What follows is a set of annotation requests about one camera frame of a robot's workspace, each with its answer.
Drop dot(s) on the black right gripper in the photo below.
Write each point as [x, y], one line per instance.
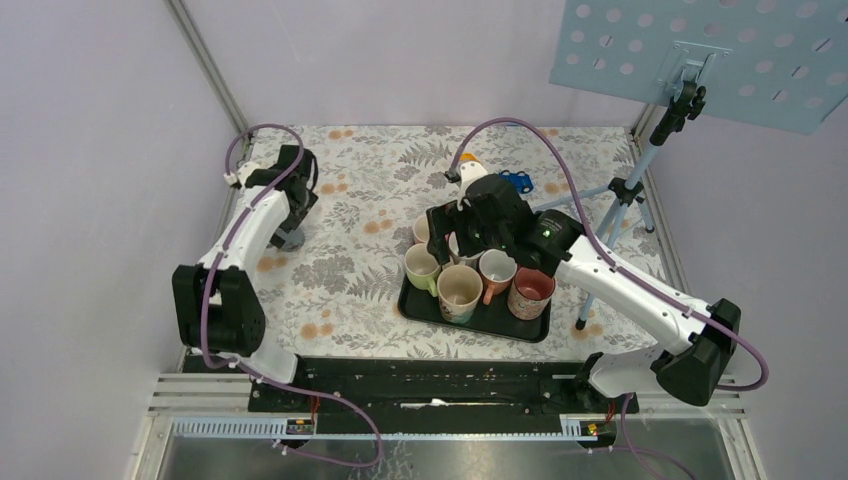
[444, 219]

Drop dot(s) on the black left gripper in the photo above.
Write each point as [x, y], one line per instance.
[294, 221]

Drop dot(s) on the grey ceramic mug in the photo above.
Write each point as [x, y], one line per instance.
[287, 240]

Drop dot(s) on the blue white ceramic mug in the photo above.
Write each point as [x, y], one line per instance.
[457, 258]

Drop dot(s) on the brown ceramic mug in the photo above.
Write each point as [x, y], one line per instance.
[497, 270]

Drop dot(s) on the salmon pink ceramic mug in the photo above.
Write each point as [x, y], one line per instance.
[420, 229]

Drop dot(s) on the beige teal ceramic mug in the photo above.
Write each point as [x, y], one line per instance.
[459, 289]

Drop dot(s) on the green ceramic mug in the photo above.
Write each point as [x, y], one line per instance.
[422, 269]

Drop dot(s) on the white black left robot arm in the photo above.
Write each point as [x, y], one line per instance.
[217, 308]

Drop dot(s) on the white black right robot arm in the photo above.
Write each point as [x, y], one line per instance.
[693, 338]

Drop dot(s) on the blue toy car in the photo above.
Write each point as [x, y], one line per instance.
[520, 180]

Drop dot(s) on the floral patterned tablecloth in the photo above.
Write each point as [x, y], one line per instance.
[337, 295]

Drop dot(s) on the black plastic tray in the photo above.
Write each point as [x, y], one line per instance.
[493, 319]

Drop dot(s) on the light blue tripod stand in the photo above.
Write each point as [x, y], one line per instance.
[686, 103]

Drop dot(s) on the light blue perforated board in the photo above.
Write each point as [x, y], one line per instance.
[775, 64]

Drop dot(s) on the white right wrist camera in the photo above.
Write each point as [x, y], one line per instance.
[464, 175]

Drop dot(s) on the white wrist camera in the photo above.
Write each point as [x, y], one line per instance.
[239, 176]
[464, 175]

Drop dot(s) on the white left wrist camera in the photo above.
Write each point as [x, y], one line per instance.
[239, 176]

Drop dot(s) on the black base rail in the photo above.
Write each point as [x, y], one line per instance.
[459, 396]

